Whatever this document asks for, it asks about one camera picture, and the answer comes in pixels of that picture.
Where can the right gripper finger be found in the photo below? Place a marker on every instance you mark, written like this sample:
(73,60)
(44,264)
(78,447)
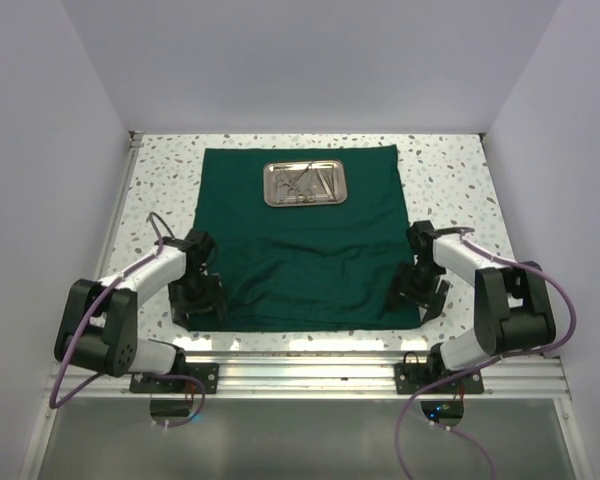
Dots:
(396,293)
(432,302)

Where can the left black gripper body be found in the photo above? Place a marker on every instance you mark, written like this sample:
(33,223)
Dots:
(195,289)

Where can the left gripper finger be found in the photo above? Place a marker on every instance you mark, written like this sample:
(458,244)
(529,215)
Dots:
(180,304)
(217,297)

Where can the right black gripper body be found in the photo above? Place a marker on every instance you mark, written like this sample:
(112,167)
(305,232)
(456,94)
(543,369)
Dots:
(424,274)

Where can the dark green surgical cloth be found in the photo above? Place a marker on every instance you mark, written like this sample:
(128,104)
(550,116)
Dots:
(309,268)

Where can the stainless steel instrument tray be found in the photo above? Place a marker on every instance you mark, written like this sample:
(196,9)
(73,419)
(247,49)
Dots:
(333,169)

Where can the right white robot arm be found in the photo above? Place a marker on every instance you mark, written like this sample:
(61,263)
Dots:
(511,306)

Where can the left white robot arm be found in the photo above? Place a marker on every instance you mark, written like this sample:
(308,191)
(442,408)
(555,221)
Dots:
(99,329)

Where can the steel surgical scissors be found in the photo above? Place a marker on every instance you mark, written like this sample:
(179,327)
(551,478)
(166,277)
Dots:
(301,194)

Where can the steel tweezers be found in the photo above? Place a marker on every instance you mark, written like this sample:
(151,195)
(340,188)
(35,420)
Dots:
(326,184)

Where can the steel forceps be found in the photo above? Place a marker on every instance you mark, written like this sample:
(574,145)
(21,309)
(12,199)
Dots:
(283,186)

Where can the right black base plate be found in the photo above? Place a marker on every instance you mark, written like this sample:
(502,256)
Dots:
(414,372)

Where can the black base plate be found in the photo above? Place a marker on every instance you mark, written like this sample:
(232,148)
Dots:
(202,377)
(414,372)

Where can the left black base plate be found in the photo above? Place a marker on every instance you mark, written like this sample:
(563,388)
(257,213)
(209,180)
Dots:
(202,377)

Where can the aluminium mounting rail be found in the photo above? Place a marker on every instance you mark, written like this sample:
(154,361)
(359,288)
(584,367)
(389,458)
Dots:
(363,375)

